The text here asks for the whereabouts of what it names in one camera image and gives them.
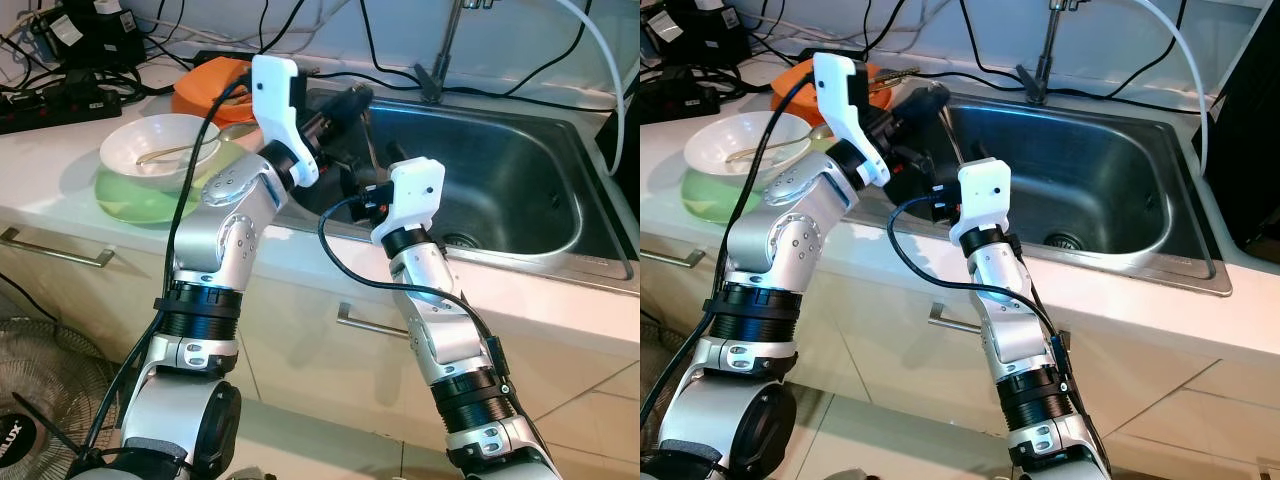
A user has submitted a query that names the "white bowl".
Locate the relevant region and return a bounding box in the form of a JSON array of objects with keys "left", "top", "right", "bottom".
[
  {"left": 684, "top": 111, "right": 812, "bottom": 192},
  {"left": 99, "top": 113, "right": 222, "bottom": 192}
]

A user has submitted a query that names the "white kitchen counter cabinet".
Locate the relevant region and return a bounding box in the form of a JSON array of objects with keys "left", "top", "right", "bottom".
[
  {"left": 640, "top": 235, "right": 1280, "bottom": 480},
  {"left": 0, "top": 215, "right": 641, "bottom": 480}
]

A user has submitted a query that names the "steel faucet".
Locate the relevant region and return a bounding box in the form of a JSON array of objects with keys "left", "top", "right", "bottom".
[
  {"left": 414, "top": 0, "right": 501, "bottom": 103},
  {"left": 1017, "top": 0, "right": 1101, "bottom": 106}
]

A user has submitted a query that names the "orange plate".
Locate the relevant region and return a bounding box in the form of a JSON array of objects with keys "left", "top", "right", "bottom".
[
  {"left": 175, "top": 100, "right": 241, "bottom": 127},
  {"left": 772, "top": 98, "right": 831, "bottom": 128}
]

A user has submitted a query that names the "orange bowl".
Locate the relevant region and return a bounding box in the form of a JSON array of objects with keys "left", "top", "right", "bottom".
[
  {"left": 770, "top": 60, "right": 881, "bottom": 111},
  {"left": 172, "top": 57, "right": 256, "bottom": 116}
]

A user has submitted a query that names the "stainless steel sink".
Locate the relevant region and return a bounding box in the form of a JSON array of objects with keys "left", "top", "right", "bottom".
[
  {"left": 262, "top": 85, "right": 639, "bottom": 293},
  {"left": 880, "top": 88, "right": 1233, "bottom": 297}
]

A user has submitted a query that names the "green plate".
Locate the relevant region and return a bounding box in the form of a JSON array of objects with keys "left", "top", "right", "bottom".
[
  {"left": 680, "top": 130, "right": 801, "bottom": 225},
  {"left": 94, "top": 140, "right": 269, "bottom": 226}
]

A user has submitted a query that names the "black power adapter box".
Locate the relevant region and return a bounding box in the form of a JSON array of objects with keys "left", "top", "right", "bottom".
[
  {"left": 28, "top": 0, "right": 153, "bottom": 71},
  {"left": 640, "top": 0, "right": 751, "bottom": 66}
]

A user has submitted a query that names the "black power strip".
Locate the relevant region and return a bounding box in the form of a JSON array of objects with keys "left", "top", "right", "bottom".
[
  {"left": 640, "top": 78, "right": 723, "bottom": 126},
  {"left": 0, "top": 85, "right": 124, "bottom": 136}
]

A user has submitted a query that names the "black appliance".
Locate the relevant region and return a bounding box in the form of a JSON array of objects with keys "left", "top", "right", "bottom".
[{"left": 1203, "top": 5, "right": 1280, "bottom": 253}]

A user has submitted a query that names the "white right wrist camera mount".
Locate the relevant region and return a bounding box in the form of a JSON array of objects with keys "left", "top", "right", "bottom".
[
  {"left": 947, "top": 157, "right": 1012, "bottom": 248},
  {"left": 371, "top": 157, "right": 447, "bottom": 247}
]

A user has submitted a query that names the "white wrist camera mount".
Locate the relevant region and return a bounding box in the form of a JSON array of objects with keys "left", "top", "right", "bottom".
[
  {"left": 249, "top": 54, "right": 322, "bottom": 189},
  {"left": 812, "top": 51, "right": 892, "bottom": 187},
  {"left": 371, "top": 157, "right": 447, "bottom": 247},
  {"left": 947, "top": 157, "right": 1012, "bottom": 248}
]

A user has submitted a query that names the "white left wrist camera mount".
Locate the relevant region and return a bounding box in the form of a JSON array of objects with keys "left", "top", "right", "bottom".
[
  {"left": 812, "top": 51, "right": 892, "bottom": 187},
  {"left": 249, "top": 54, "right": 322, "bottom": 189}
]

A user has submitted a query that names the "steel counter drawer handle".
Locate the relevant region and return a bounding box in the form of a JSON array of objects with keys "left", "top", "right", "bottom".
[
  {"left": 336, "top": 302, "right": 413, "bottom": 341},
  {"left": 927, "top": 303, "right": 986, "bottom": 336},
  {"left": 0, "top": 227, "right": 115, "bottom": 270},
  {"left": 640, "top": 245, "right": 707, "bottom": 271}
]

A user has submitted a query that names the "white hose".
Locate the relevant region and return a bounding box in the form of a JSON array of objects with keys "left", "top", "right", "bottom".
[
  {"left": 1140, "top": 0, "right": 1211, "bottom": 171},
  {"left": 555, "top": 0, "right": 627, "bottom": 177}
]

